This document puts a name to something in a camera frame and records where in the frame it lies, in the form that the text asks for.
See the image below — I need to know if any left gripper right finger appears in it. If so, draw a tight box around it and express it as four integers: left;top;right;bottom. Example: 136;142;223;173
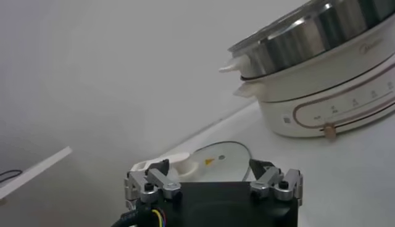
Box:
248;158;304;206

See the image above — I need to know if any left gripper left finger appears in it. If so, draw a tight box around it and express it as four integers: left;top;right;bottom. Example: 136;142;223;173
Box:
124;159;183;204

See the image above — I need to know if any steel perforated steamer basket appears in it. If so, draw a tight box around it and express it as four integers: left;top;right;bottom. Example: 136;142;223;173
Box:
218;0;395;81

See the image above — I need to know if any cream electric cooking pot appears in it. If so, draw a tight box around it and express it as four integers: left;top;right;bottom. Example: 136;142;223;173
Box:
233;14;395;140

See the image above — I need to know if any white folding side table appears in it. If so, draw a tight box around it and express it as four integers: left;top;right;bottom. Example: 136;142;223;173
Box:
0;146;73;200

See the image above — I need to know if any coloured wire bundle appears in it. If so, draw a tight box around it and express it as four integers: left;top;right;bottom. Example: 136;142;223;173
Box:
150;208;167;227

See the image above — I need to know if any glass lid with white handle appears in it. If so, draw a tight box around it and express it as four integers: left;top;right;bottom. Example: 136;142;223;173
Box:
129;141;252;183

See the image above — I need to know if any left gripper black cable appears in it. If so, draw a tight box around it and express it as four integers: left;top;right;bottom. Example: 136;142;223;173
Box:
110;208;152;227

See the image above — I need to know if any thin black looped cable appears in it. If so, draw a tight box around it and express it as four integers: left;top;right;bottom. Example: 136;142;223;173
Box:
0;169;23;184

